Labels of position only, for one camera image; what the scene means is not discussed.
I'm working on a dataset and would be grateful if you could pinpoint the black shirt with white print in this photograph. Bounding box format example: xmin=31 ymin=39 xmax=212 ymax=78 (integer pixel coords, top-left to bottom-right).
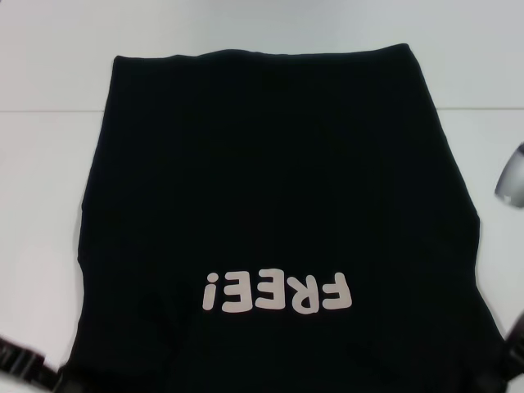
xmin=65 ymin=43 xmax=517 ymax=393

